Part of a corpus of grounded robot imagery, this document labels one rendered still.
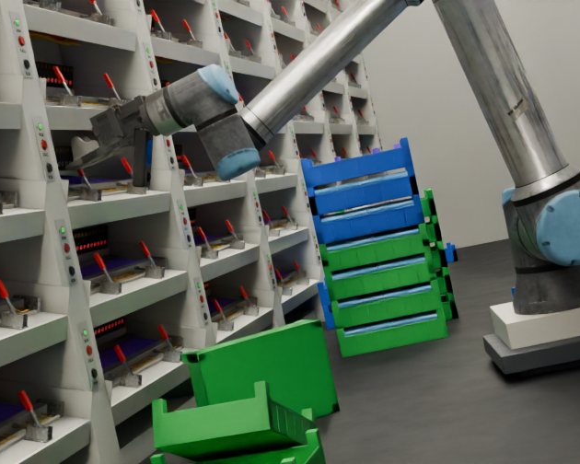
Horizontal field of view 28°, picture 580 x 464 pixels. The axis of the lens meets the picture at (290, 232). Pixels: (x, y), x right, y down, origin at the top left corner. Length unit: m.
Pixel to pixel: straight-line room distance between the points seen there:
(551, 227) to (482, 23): 0.42
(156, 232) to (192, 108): 0.60
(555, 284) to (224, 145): 0.76
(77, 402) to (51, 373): 0.07
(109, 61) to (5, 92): 0.71
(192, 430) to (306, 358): 0.59
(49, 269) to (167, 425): 0.39
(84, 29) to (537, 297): 1.11
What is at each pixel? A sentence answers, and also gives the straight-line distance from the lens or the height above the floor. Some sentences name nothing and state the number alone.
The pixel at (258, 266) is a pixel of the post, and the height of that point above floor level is 0.28.
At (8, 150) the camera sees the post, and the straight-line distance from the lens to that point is 2.15.
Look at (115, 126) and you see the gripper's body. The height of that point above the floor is 0.68.
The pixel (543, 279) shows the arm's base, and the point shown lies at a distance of 2.50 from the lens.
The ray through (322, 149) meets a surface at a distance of 4.81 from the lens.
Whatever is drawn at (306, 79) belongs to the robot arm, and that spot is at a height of 0.70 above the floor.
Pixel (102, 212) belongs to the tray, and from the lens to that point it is 2.37.
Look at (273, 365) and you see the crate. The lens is 2.40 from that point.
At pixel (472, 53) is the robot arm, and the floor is 0.67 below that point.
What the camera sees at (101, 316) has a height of 0.32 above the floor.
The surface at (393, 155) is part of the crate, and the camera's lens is 3.18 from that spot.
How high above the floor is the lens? 0.48
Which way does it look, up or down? 2 degrees down
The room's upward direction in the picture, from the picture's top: 12 degrees counter-clockwise
